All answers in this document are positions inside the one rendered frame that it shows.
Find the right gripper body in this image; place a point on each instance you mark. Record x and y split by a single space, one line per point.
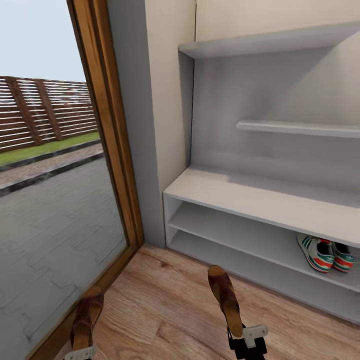
244 353

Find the door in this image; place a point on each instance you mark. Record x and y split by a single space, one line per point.
69 210

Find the gym shoe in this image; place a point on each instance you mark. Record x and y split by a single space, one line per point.
343 258
318 251

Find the sandal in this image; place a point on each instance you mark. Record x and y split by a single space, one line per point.
223 290
89 310

